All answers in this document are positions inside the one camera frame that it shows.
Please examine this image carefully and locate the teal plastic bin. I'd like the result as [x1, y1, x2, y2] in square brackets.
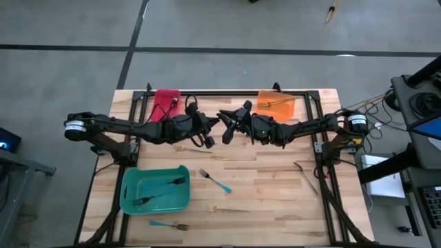
[119, 165, 192, 216]

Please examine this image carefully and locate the black aluminium table frame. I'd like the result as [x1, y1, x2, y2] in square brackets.
[73, 82, 376, 248]

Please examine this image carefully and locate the grey cart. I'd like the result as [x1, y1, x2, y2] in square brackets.
[390, 74, 441, 172]

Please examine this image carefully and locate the grey metal table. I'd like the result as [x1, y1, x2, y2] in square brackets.
[0, 147, 57, 242]

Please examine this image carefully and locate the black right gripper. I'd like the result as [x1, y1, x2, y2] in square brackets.
[217, 100, 256, 145]

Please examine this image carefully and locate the black floor cable tangle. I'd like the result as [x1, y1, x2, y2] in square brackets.
[342, 88, 409, 141]

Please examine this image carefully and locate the black metal beam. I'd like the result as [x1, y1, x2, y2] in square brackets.
[357, 144, 420, 185]

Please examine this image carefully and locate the gold fork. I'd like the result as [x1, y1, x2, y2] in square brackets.
[258, 99, 294, 110]
[175, 144, 214, 154]
[208, 205, 250, 214]
[258, 97, 301, 110]

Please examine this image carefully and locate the black pole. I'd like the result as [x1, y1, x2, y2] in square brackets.
[403, 54, 441, 89]

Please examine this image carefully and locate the yellow cable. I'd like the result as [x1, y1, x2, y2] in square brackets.
[342, 93, 389, 114]

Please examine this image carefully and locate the yellow stick with black tip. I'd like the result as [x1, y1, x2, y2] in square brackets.
[325, 0, 342, 24]

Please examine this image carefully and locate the grey desk with keyboard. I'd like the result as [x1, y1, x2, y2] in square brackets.
[400, 167, 441, 248]

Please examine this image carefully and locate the black cable coil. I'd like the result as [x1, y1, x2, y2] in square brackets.
[409, 90, 441, 121]

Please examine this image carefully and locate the blue panel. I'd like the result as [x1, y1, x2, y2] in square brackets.
[411, 116, 441, 141]

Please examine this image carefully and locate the white box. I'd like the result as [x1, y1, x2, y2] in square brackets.
[360, 154, 408, 200]

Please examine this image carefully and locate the black computer with blue light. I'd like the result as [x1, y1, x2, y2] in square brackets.
[0, 127, 23, 154]

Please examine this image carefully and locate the black keyboard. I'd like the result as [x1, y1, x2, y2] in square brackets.
[421, 187, 441, 229]

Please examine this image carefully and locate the red plastic bin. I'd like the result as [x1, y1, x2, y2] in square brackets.
[150, 88, 182, 125]

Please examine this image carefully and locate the orange plastic bin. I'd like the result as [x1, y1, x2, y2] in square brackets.
[256, 90, 298, 123]

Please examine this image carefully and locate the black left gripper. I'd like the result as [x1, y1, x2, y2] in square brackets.
[185, 103, 220, 149]

